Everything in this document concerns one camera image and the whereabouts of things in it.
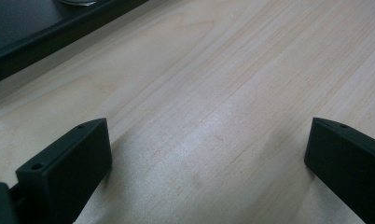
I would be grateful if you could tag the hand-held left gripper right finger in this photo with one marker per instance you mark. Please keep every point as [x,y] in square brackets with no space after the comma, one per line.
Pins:
[347,168]

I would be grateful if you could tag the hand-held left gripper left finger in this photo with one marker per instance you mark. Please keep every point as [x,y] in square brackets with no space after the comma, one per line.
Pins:
[67,174]

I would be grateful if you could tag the black metal two-tier shelf rack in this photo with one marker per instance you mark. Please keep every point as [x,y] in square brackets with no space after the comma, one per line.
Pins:
[30,34]

